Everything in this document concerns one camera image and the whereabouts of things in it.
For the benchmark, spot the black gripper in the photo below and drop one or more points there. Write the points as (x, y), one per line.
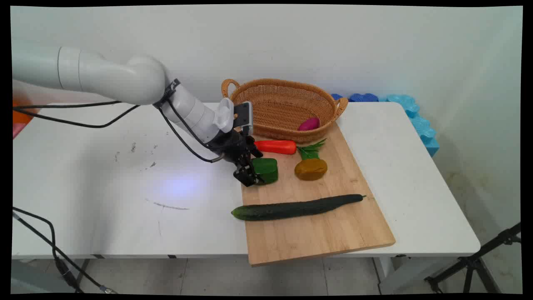
(233, 146)

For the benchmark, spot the long dark green cucumber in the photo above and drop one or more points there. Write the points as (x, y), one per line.
(291, 208)

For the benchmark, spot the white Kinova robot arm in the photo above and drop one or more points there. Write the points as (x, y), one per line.
(125, 79)

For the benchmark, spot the green bell pepper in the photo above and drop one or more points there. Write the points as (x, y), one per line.
(268, 168)

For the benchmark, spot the orange carrot with green leaves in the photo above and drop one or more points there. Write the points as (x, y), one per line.
(275, 147)

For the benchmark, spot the brown potato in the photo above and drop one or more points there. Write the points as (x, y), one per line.
(311, 169)

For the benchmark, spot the woven wicker basket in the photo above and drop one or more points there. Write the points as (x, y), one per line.
(279, 104)

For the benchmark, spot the purple toy eggplant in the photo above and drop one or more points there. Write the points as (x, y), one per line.
(309, 124)

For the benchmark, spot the wooden cutting board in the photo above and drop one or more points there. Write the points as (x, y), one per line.
(316, 237)

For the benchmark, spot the dark blue foam mat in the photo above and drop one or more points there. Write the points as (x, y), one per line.
(362, 98)

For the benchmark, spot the white table leg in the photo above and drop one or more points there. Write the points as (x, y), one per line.
(385, 273)

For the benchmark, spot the light blue foam mat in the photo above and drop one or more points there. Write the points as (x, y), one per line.
(420, 125)

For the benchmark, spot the orange plastic object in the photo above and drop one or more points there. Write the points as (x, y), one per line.
(21, 114)

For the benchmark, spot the black tripod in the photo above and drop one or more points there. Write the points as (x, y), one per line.
(474, 262)

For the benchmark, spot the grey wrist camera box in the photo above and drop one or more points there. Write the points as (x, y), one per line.
(244, 118)

